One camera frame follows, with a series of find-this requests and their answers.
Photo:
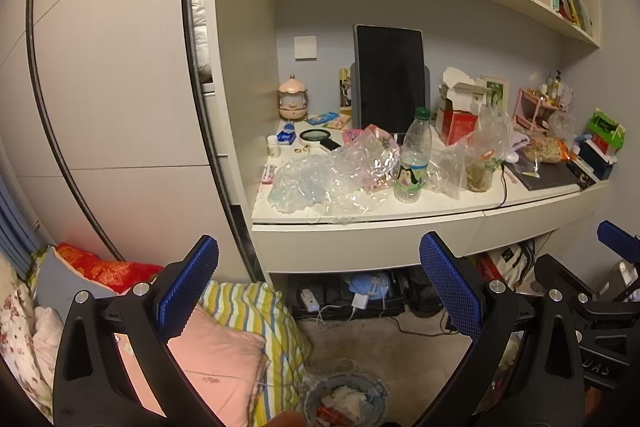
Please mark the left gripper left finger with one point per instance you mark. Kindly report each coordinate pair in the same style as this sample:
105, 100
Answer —
91, 384

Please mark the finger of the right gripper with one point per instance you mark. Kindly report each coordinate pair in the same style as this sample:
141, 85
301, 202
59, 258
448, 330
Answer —
622, 243

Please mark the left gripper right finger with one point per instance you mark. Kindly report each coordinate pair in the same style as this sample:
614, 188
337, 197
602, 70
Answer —
488, 313

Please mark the small clear plastic bag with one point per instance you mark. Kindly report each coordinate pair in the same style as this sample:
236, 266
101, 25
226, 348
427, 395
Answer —
446, 172

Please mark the clear plastic water bottle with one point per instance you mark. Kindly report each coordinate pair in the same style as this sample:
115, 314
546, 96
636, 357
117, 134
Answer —
415, 153

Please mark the pink cartoon plastic bag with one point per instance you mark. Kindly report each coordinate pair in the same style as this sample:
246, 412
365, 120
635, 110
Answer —
371, 157

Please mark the clear bubble wrap sheet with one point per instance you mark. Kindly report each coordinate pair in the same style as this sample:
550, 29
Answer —
325, 182

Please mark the plastic bag with green print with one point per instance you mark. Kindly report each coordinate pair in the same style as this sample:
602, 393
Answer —
484, 149

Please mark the round trash bin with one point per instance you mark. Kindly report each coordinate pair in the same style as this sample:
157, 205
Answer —
345, 399

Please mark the red orange cushion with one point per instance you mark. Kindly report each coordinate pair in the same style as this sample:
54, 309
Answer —
119, 276

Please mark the green box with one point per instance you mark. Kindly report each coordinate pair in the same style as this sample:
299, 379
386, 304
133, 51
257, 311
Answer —
607, 129

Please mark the white and red bag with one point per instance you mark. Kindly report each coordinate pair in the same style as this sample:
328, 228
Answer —
509, 264

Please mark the black laptop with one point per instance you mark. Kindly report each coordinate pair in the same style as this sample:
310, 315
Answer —
536, 175

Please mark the pink pillow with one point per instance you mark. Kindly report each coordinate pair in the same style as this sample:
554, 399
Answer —
224, 365

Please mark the bag of nuts snack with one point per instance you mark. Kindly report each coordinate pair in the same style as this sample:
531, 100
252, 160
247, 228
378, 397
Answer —
547, 149

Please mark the striped yellow blue bedsheet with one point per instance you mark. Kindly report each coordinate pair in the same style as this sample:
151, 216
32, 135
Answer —
258, 309

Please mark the pink desk organizer rack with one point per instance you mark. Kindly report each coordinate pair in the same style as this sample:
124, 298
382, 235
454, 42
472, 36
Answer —
533, 110

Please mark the blue cloth bundle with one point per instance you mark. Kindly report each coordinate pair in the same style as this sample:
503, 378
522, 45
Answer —
374, 285

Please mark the white power strip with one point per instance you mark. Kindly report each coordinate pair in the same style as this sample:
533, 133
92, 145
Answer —
310, 302

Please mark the white charger adapter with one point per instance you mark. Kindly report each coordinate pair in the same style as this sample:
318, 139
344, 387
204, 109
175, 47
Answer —
360, 301

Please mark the red and white carton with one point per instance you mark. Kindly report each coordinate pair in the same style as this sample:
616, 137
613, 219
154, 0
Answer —
460, 100

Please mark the pink wrapper stick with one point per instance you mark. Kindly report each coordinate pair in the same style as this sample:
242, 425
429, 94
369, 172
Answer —
268, 174

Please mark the white pill bottle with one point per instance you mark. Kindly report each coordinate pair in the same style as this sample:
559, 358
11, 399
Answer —
273, 146

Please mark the blue tissue pack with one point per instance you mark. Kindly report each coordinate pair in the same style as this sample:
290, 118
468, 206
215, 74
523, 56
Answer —
287, 134

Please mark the black tablet monitor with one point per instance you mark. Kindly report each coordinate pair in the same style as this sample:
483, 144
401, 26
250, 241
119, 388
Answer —
389, 77

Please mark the pink carousel music box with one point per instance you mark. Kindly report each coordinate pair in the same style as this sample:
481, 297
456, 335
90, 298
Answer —
293, 99

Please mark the framed family photo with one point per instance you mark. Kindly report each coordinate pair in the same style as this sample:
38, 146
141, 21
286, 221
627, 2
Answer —
345, 84

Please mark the white picture frame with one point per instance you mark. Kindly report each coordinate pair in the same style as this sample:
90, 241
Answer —
497, 94

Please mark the black handled magnifying glass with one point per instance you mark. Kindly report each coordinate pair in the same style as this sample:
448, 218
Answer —
319, 138

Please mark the white wall switch plate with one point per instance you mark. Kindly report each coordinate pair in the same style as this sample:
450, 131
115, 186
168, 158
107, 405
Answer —
305, 48

